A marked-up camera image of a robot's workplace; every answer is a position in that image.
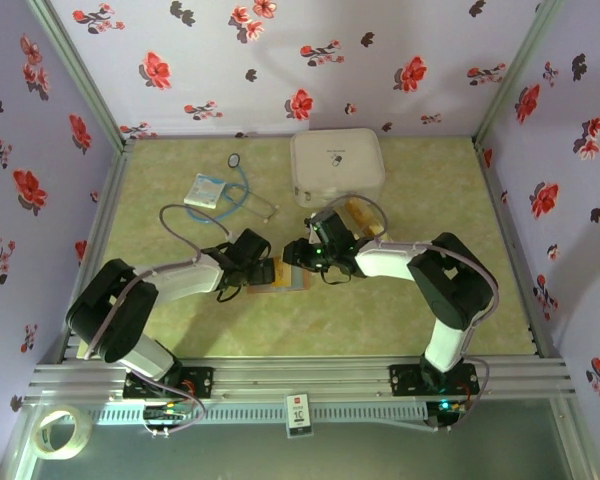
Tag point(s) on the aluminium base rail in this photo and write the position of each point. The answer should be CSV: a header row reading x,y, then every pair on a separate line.
x,y
300,375

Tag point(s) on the white medicine box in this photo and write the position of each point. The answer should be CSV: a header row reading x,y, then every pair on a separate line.
x,y
337,165

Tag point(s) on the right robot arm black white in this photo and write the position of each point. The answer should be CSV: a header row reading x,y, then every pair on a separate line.
x,y
385,262

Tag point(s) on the blue grey stethoscope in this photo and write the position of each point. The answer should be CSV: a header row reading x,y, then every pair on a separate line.
x,y
235,160

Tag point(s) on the gold credit card stack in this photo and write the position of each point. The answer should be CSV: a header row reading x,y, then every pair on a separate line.
x,y
365,215

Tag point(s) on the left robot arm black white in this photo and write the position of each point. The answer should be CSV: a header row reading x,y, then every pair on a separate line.
x,y
180,280

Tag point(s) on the white blue gauze packet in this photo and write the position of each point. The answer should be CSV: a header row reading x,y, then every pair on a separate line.
x,y
204,190

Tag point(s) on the brown card holder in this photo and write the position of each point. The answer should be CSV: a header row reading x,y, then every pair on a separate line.
x,y
300,277

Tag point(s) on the aluminium side rail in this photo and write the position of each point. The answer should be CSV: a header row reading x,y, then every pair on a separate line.
x,y
105,210
517,250

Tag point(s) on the black white price tag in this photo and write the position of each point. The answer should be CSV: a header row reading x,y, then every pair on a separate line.
x,y
298,415

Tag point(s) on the circuit board with green light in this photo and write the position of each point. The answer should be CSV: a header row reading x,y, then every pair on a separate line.
x,y
445,406

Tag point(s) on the aluminium frame post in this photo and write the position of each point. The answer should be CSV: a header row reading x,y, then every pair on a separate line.
x,y
515,75
82,75

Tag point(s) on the clear tape roll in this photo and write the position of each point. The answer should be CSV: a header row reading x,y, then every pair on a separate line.
x,y
62,454

